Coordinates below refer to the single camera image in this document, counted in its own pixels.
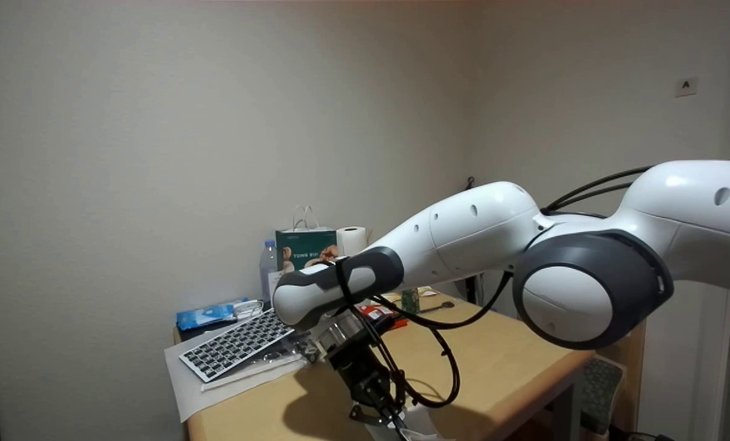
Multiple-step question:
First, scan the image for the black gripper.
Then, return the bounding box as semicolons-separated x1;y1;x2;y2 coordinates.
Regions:
327;328;409;430

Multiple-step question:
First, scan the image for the small red snack packet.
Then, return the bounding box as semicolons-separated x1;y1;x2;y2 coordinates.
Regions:
354;299;398;328

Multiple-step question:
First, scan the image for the black white checkerboard panel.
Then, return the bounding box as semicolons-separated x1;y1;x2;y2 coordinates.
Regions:
176;305;298;385

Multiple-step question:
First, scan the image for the white paper towel roll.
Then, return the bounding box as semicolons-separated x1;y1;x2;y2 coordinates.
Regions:
334;222;369;257

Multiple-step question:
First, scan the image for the green printed paper bag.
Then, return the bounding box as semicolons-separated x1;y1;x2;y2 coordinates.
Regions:
274;215;338;275

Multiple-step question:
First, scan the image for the clear plastic water bottle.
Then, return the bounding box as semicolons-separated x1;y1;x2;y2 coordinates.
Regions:
256;238;288;305

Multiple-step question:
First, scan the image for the blue tissue pack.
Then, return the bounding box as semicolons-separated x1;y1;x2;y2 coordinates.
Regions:
173;297;265;341

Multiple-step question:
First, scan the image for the grey chair cushion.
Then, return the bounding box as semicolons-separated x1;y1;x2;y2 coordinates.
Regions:
575;354;627;436

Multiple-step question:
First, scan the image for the wooden slatted chair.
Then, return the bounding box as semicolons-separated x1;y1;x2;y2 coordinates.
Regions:
593;320;649;436

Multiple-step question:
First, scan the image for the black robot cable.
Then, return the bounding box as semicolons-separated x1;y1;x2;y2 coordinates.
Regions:
334;164;654;411

